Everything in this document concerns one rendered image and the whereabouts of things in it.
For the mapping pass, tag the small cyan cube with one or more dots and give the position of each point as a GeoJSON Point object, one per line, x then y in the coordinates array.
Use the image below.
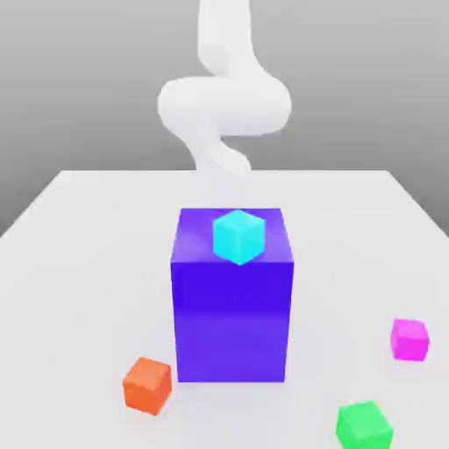
{"type": "Point", "coordinates": [238, 236]}

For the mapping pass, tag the small orange cube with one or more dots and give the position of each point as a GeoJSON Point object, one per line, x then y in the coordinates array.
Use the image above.
{"type": "Point", "coordinates": [147, 386]}

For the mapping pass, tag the small magenta cube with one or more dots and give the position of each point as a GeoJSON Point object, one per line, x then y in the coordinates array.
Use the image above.
{"type": "Point", "coordinates": [409, 340]}

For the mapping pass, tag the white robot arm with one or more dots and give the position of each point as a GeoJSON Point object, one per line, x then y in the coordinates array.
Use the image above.
{"type": "Point", "coordinates": [224, 105]}

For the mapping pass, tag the small green cube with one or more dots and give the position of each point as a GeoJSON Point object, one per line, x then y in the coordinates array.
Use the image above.
{"type": "Point", "coordinates": [363, 426]}

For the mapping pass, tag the large purple box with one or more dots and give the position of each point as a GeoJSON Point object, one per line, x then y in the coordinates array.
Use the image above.
{"type": "Point", "coordinates": [231, 322]}

